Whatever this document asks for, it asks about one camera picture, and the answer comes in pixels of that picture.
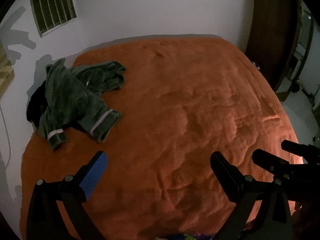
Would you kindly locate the tan cardboard panel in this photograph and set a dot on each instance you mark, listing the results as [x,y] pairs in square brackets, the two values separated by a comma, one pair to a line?
[5,70]

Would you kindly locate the small white object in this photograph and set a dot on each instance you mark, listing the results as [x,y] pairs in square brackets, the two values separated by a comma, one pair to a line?
[256,65]

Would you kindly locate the barred window vent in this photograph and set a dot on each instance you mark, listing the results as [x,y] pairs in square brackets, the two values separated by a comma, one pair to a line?
[52,7]

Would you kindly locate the black cloth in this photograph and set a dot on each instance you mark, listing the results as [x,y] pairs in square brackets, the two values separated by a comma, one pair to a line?
[35,105]

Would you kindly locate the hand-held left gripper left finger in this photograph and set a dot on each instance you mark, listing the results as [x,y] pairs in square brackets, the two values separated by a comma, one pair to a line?
[96,170]

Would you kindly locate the green fleece pants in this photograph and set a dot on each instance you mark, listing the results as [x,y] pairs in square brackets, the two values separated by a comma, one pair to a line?
[110,75]

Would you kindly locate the wooden door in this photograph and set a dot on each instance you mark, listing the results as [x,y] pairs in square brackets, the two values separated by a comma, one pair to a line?
[272,30]

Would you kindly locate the orange blanket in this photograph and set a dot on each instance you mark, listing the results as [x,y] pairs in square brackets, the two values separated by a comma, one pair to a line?
[175,105]

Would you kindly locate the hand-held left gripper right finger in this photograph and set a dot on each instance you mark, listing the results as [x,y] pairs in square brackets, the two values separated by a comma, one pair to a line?
[225,177]

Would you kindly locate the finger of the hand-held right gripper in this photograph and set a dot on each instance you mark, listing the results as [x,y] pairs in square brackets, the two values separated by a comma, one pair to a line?
[295,148]
[267,161]

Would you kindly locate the colourful patterned cloth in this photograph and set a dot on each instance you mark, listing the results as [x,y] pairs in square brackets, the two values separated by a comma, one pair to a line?
[185,237]

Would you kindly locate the green fleece jacket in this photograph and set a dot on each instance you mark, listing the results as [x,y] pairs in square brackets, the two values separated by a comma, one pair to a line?
[65,97]

